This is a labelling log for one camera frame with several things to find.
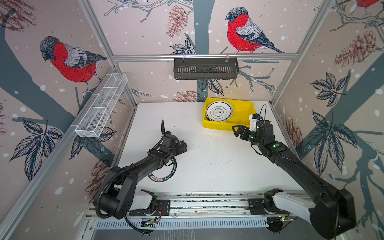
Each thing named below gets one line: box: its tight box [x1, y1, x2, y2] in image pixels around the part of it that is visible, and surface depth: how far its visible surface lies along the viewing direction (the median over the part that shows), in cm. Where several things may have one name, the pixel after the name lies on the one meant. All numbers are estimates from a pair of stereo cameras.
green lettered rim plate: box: [147, 157, 177, 183], surface depth 85 cm
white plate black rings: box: [206, 101, 233, 122], surface depth 109 cm
